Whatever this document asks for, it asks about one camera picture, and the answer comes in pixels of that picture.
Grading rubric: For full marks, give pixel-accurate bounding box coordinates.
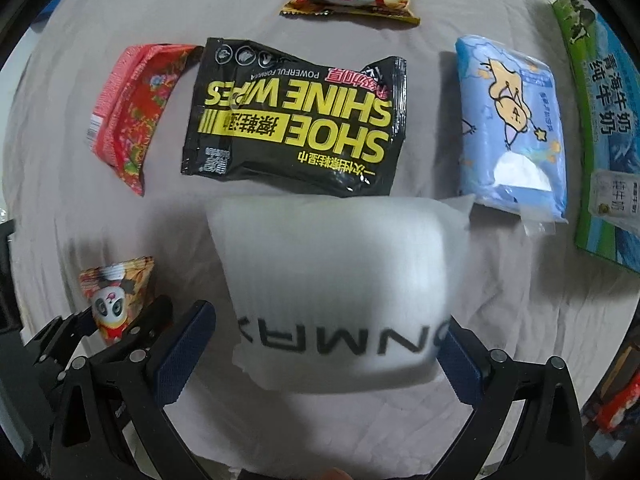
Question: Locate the large panda snack bag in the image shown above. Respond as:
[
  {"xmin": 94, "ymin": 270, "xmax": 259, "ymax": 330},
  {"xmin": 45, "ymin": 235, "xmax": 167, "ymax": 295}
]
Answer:
[{"xmin": 79, "ymin": 257, "xmax": 154, "ymax": 346}]

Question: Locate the black shoe shine wipes pack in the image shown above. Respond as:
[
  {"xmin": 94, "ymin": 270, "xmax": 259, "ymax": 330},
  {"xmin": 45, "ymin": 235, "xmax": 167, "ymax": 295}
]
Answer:
[{"xmin": 181, "ymin": 38, "xmax": 407, "ymax": 197}]

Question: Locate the red floral snack packet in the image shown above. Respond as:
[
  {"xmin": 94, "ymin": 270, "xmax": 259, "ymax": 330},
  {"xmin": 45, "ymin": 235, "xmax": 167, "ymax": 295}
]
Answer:
[{"xmin": 87, "ymin": 44, "xmax": 204, "ymax": 196}]

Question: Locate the white packaged sock bag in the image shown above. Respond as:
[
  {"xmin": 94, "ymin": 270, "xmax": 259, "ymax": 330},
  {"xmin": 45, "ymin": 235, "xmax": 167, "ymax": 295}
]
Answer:
[{"xmin": 207, "ymin": 195, "xmax": 473, "ymax": 394}]

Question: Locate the blue cartoon tissue pack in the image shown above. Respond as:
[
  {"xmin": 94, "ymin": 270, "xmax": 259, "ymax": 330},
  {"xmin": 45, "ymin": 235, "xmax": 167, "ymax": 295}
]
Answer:
[{"xmin": 456, "ymin": 35, "xmax": 567, "ymax": 231}]

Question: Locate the milk carton cardboard box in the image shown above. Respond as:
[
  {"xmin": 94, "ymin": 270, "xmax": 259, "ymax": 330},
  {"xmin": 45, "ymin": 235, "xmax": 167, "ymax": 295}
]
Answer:
[{"xmin": 552, "ymin": 0, "xmax": 639, "ymax": 272}]

